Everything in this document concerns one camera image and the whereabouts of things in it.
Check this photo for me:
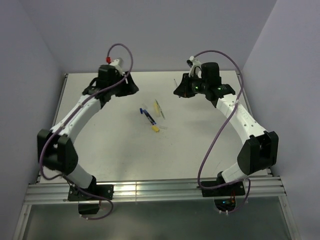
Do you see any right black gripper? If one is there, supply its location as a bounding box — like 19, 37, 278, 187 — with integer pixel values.
173, 72, 208, 98

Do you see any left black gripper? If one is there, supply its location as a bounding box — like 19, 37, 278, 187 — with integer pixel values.
108, 71, 139, 98

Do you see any yellow highlighter cap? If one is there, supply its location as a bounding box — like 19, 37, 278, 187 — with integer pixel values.
151, 125, 160, 133

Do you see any yellow highlighter pen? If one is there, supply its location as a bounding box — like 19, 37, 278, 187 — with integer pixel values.
153, 102, 161, 118

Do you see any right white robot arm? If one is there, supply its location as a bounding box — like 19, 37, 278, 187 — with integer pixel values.
173, 56, 279, 195

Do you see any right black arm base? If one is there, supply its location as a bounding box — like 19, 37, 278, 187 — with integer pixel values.
199, 177, 246, 215

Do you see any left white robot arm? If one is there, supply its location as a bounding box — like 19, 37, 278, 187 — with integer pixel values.
37, 58, 139, 200

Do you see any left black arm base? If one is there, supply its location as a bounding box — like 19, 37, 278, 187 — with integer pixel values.
67, 184, 114, 220

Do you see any blue barrel pen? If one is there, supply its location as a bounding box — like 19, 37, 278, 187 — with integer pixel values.
143, 110, 156, 126

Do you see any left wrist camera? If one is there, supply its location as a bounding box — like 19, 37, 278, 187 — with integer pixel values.
105, 56, 125, 75

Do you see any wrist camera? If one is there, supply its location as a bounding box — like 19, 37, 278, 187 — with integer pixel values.
186, 56, 201, 77
105, 56, 125, 75

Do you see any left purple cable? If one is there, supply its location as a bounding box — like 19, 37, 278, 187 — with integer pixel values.
39, 43, 135, 221

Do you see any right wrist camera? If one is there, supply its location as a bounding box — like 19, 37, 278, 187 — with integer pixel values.
186, 56, 201, 77

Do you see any aluminium rail frame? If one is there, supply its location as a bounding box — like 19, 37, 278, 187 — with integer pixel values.
14, 71, 300, 240

